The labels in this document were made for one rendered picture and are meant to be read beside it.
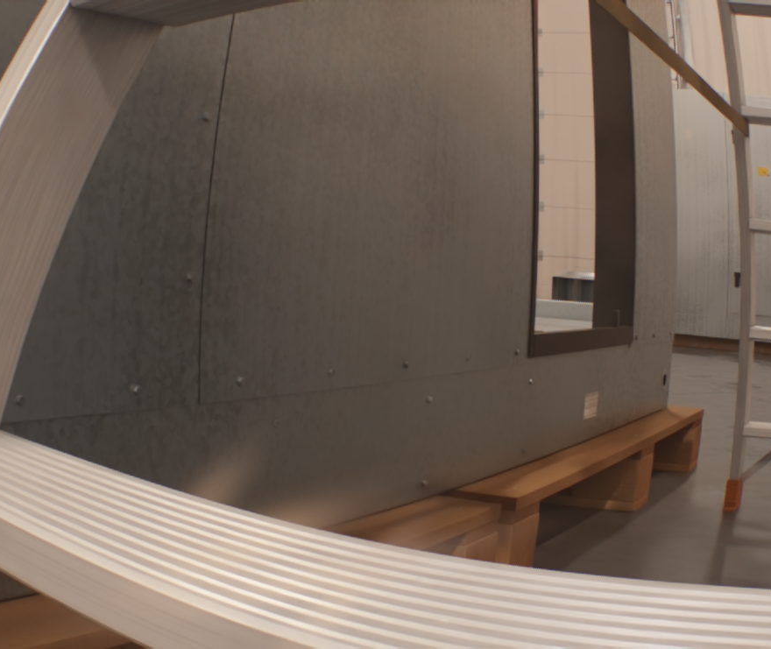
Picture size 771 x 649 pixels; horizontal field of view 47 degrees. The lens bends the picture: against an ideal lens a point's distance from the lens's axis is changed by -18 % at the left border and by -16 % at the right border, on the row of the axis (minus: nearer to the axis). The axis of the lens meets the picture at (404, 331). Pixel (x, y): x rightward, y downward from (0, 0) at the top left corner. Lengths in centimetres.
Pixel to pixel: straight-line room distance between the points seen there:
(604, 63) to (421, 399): 114
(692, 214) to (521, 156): 611
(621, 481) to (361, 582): 193
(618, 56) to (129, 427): 163
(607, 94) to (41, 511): 212
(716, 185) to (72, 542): 755
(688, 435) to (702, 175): 529
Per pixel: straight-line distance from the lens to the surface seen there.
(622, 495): 216
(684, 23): 1273
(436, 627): 21
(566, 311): 264
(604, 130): 231
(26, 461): 35
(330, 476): 128
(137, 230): 98
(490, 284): 159
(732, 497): 215
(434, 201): 143
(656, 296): 245
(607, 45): 234
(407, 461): 143
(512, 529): 154
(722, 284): 768
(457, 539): 141
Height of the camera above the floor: 49
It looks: 4 degrees down
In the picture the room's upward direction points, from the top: 3 degrees clockwise
